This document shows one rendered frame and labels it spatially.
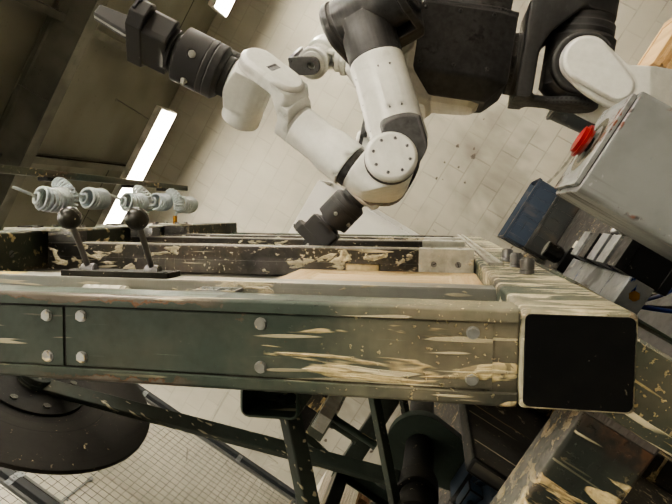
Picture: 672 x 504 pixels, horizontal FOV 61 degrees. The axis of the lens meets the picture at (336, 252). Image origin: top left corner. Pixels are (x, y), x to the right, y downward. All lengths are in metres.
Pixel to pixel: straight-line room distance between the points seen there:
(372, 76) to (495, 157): 5.45
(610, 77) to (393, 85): 0.43
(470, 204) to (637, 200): 5.67
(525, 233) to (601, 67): 4.20
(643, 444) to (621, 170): 0.29
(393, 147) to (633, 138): 0.33
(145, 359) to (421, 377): 0.34
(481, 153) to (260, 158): 2.44
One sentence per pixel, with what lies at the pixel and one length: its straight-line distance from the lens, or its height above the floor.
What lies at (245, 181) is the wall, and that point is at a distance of 6.70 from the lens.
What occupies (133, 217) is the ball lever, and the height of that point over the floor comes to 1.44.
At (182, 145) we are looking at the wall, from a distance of 7.01.
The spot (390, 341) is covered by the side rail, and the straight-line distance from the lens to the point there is 0.66.
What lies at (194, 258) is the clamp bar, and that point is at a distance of 1.46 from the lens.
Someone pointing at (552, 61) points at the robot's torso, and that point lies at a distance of 1.18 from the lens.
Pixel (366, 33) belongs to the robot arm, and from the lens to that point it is 0.96.
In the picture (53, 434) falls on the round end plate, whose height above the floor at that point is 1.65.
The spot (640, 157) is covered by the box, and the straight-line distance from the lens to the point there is 0.68.
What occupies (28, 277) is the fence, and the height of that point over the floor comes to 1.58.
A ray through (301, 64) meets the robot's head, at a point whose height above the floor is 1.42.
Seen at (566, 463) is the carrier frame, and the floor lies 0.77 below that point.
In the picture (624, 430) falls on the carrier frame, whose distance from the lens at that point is 0.72.
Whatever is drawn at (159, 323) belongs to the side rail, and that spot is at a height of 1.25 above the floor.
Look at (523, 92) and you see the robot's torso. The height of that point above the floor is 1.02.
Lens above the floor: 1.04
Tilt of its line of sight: 6 degrees up
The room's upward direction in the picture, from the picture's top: 58 degrees counter-clockwise
